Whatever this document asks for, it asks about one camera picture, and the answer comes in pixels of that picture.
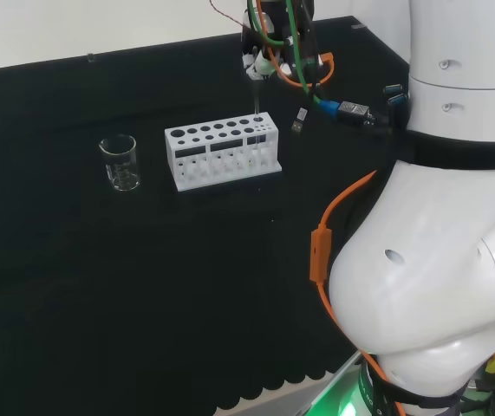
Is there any blue cable connector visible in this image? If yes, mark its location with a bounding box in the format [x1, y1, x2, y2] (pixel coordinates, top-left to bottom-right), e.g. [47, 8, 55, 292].
[317, 99, 342, 116]

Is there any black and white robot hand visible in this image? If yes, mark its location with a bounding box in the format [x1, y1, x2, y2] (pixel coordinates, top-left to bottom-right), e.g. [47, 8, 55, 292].
[240, 0, 320, 81]

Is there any black cable with USB plug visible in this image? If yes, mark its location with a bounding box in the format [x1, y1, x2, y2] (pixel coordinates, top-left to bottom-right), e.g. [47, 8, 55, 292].
[290, 0, 318, 136]

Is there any USB hub with blue ports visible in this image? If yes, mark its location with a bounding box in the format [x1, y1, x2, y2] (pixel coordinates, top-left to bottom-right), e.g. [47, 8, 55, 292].
[382, 83, 411, 107]

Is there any black cable with adapter block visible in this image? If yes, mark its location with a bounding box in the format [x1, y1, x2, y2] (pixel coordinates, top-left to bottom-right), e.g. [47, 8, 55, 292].
[337, 100, 405, 132]

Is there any thin red wire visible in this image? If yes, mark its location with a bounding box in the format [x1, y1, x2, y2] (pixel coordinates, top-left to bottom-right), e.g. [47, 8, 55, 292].
[209, 0, 249, 29]

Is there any black bench cloth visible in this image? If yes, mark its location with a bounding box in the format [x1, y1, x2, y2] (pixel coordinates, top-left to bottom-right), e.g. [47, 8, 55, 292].
[0, 16, 411, 416]

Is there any clear glass rod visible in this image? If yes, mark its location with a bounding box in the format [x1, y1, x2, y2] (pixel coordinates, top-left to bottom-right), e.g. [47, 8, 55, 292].
[252, 77, 264, 149]

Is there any grey metal base plate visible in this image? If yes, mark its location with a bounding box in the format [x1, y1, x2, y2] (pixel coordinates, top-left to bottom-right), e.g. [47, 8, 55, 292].
[212, 349, 363, 416]

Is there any green cable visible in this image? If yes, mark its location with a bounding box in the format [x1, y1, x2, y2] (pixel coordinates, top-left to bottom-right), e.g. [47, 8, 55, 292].
[246, 0, 327, 107]

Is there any clear glass beaker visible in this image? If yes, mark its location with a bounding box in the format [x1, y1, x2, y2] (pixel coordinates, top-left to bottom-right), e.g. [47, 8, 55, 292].
[98, 133, 142, 192]

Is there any white test tube rack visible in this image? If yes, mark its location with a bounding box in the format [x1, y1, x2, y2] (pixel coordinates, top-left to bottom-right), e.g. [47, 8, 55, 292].
[164, 111, 283, 193]

